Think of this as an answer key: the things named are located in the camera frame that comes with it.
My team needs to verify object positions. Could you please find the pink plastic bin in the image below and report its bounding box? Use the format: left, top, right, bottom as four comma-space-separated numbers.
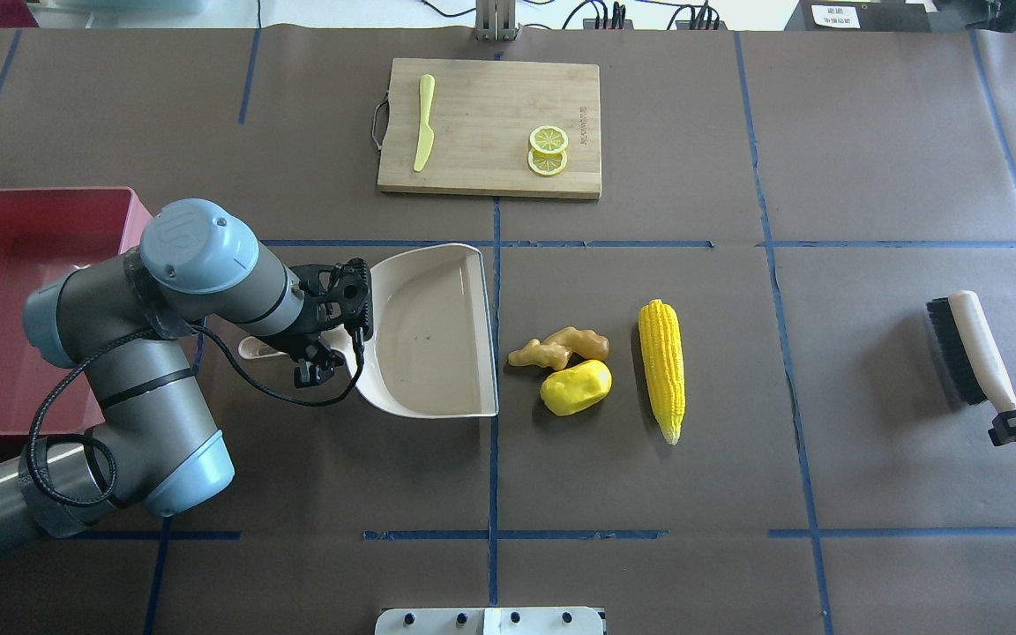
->
0, 186, 152, 437

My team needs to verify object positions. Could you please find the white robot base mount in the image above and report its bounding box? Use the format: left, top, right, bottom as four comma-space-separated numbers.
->
374, 606, 608, 634

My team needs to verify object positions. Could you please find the metal camera post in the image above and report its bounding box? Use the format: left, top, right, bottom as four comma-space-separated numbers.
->
474, 0, 519, 41

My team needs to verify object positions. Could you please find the white paper label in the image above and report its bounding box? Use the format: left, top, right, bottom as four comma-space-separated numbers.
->
810, 4, 862, 31

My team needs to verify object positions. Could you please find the black power strip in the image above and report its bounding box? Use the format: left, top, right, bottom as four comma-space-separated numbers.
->
564, 1, 728, 31

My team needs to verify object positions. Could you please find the yellow-green plastic knife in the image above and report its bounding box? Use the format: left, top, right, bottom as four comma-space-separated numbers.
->
412, 75, 436, 173

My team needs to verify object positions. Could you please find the beige plastic dustpan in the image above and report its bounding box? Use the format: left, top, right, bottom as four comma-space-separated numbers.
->
230, 243, 497, 419

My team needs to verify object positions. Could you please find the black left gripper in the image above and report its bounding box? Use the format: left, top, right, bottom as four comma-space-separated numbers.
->
289, 258, 374, 389

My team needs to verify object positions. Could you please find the bamboo cutting board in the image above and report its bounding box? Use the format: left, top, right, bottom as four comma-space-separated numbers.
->
377, 59, 604, 200

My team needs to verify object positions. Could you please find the toy ginger root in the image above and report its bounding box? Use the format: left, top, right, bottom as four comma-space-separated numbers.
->
507, 326, 610, 371

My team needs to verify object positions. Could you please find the yellow toy corn cob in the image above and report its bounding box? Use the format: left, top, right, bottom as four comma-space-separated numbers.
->
638, 298, 686, 446

